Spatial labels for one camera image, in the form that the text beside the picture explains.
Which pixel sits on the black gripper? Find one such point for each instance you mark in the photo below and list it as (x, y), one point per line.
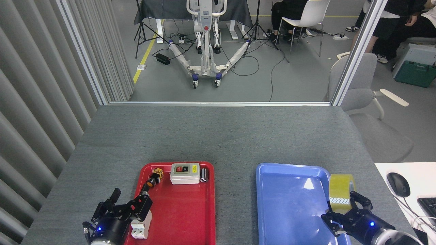
(361, 226)
(112, 226)

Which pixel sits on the yellow tape roll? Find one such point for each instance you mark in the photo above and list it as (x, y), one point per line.
(340, 187)

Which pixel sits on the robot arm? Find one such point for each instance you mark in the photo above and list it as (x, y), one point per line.
(398, 239)

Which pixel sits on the white circuit breaker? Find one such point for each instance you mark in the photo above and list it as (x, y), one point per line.
(139, 231)

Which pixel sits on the yellow and black push button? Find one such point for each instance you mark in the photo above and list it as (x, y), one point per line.
(154, 178)

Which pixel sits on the black computer mouse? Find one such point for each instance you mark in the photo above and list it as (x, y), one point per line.
(398, 184)

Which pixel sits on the blue plastic tray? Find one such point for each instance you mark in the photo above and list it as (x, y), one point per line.
(289, 211)

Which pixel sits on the red plastic tray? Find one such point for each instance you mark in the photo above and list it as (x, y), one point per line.
(184, 211)

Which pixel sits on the white side table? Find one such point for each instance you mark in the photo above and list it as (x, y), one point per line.
(419, 177)

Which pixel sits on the black keyboard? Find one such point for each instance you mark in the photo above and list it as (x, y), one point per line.
(428, 209)

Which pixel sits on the small black cylinder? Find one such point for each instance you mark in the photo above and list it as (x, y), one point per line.
(204, 175)

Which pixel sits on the grey office chair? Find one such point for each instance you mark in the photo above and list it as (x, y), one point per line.
(361, 98)

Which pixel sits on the grey pleated curtain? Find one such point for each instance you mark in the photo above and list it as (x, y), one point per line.
(34, 102)

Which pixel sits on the black power adapter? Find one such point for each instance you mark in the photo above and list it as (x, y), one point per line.
(162, 59)

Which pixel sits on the green plastic case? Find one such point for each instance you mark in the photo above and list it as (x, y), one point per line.
(415, 73)

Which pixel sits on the white power strip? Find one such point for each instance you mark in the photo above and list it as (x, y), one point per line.
(340, 37)

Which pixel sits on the black tripod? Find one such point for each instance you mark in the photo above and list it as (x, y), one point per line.
(258, 20)
(139, 30)

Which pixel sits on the seated person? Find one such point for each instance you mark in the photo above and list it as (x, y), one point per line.
(284, 13)
(352, 29)
(422, 30)

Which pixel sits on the standing person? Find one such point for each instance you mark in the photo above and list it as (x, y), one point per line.
(385, 30)

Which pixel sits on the white plastic chair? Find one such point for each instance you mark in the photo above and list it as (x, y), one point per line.
(313, 13)

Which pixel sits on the white wheeled stand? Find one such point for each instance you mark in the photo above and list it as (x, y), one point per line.
(204, 20)

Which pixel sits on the table with dark cloth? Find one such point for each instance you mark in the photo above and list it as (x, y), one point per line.
(170, 8)

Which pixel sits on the grey push button switch box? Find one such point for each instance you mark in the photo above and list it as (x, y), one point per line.
(184, 175)

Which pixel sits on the silver aluminium rail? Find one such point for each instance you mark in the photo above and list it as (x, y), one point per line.
(218, 103)

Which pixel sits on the silver aluminium post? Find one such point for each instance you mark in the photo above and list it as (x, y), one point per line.
(357, 51)

